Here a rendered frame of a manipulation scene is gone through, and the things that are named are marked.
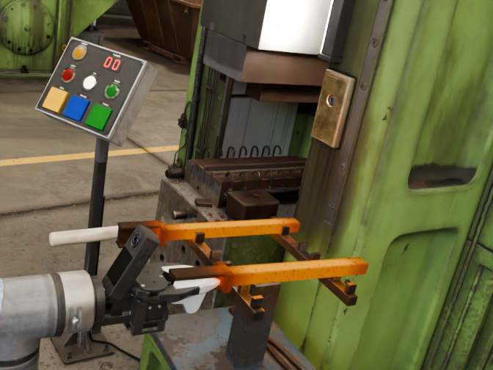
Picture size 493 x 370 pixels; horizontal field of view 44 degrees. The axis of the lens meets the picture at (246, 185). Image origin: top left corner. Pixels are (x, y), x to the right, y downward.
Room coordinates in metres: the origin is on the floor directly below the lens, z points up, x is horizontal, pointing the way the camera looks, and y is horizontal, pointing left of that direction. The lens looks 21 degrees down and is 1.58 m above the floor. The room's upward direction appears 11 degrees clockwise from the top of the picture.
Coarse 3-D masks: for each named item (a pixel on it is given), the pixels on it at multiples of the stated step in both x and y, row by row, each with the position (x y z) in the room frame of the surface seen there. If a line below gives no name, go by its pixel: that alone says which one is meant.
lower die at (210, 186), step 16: (192, 160) 1.69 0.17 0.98; (208, 160) 1.72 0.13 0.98; (224, 160) 1.75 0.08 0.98; (240, 160) 1.75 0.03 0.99; (256, 160) 1.78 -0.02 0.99; (272, 160) 1.81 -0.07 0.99; (288, 160) 1.84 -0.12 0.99; (304, 160) 1.88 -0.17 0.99; (192, 176) 1.65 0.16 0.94; (208, 176) 1.59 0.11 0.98; (224, 176) 1.58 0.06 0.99; (240, 176) 1.60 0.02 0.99; (256, 176) 1.63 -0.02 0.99; (288, 176) 1.68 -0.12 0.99; (208, 192) 1.57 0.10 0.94
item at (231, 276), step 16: (176, 272) 0.84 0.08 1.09; (192, 272) 0.85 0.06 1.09; (208, 272) 0.86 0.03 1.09; (224, 272) 0.88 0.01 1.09; (240, 272) 0.90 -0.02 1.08; (256, 272) 0.91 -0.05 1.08; (272, 272) 0.93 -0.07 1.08; (288, 272) 0.95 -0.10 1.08; (304, 272) 0.97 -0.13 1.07; (320, 272) 0.99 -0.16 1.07; (336, 272) 1.01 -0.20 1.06; (352, 272) 1.03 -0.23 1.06; (224, 288) 0.87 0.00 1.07
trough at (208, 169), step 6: (300, 162) 1.81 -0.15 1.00; (210, 168) 1.61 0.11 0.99; (216, 168) 1.63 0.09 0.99; (222, 168) 1.64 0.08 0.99; (228, 168) 1.65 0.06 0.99; (234, 168) 1.66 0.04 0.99; (240, 168) 1.67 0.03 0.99; (246, 168) 1.69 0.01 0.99; (252, 168) 1.70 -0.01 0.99; (258, 168) 1.72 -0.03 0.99; (264, 168) 1.73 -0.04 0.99; (270, 168) 1.74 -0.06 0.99; (210, 174) 1.59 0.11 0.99
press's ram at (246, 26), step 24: (216, 0) 1.67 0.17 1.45; (240, 0) 1.58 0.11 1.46; (264, 0) 1.50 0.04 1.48; (288, 0) 1.53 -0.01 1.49; (312, 0) 1.57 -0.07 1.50; (216, 24) 1.66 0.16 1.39; (240, 24) 1.57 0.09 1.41; (264, 24) 1.49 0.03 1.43; (288, 24) 1.54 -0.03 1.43; (312, 24) 1.58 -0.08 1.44; (264, 48) 1.50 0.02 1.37; (288, 48) 1.55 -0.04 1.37; (312, 48) 1.59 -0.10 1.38
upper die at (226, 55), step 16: (208, 32) 1.68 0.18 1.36; (208, 48) 1.67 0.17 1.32; (224, 48) 1.61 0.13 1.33; (240, 48) 1.55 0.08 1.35; (208, 64) 1.66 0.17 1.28; (224, 64) 1.60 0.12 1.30; (240, 64) 1.54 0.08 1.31; (256, 64) 1.55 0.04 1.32; (272, 64) 1.59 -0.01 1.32; (288, 64) 1.62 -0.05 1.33; (304, 64) 1.65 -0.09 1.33; (320, 64) 1.68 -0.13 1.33; (240, 80) 1.53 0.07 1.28; (256, 80) 1.56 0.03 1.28; (272, 80) 1.59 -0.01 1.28; (288, 80) 1.62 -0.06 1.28; (304, 80) 1.66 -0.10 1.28; (320, 80) 1.69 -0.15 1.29
